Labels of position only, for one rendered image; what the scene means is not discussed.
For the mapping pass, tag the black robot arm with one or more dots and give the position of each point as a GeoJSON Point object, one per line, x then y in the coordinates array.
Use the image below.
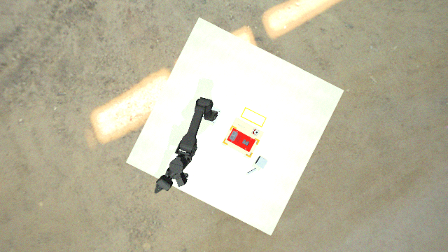
{"type": "Point", "coordinates": [188, 143]}

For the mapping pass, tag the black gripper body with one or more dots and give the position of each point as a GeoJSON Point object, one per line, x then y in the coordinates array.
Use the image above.
{"type": "Point", "coordinates": [166, 182]}

